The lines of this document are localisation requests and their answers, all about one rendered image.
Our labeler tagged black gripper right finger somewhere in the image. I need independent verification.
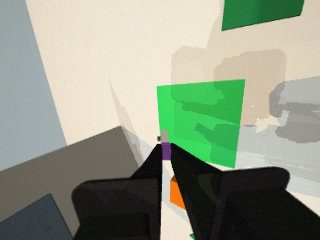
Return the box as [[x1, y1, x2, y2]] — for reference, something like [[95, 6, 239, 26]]
[[170, 143, 290, 240]]

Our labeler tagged beige panel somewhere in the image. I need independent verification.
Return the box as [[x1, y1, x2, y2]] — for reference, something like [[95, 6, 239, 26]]
[[0, 126, 139, 240]]

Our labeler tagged green square marking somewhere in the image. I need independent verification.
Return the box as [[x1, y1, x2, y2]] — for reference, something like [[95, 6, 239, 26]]
[[156, 79, 245, 169]]

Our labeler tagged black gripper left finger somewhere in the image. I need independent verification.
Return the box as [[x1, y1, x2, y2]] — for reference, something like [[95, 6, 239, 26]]
[[72, 144, 163, 240]]

